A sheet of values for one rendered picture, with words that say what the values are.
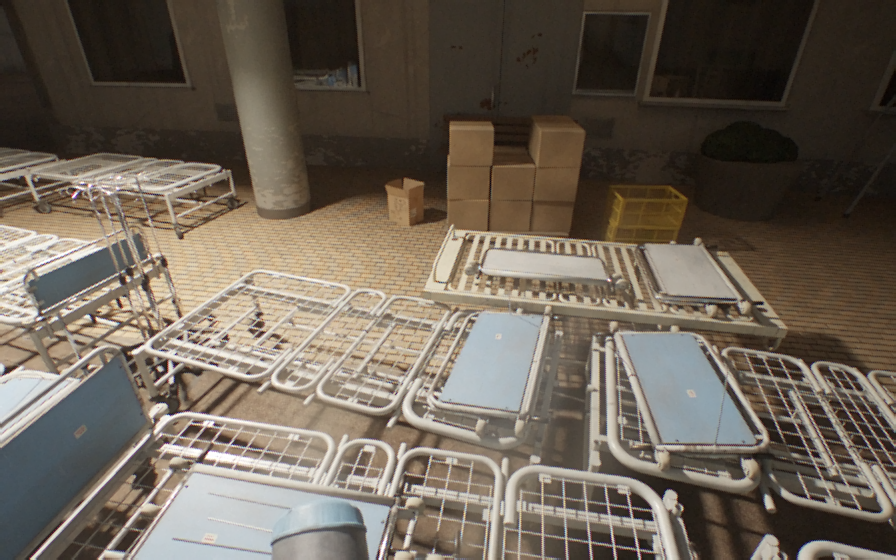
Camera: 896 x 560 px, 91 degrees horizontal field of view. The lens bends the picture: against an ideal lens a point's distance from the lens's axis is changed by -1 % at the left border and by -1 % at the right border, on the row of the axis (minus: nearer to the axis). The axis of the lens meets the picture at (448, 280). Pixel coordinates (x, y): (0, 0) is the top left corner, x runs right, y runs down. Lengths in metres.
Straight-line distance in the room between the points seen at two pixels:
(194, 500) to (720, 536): 2.08
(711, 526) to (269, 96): 4.76
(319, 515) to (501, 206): 3.93
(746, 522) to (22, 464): 2.71
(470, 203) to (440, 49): 2.80
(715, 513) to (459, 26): 5.74
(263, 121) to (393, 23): 2.49
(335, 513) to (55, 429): 1.39
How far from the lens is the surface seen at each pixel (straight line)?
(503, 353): 2.14
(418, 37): 6.69
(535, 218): 4.47
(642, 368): 2.26
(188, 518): 1.76
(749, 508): 2.67
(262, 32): 5.04
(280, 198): 5.30
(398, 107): 6.84
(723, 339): 3.72
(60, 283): 3.31
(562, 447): 2.56
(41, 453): 1.92
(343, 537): 0.62
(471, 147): 4.19
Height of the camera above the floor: 1.90
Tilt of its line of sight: 29 degrees down
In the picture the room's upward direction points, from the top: 1 degrees clockwise
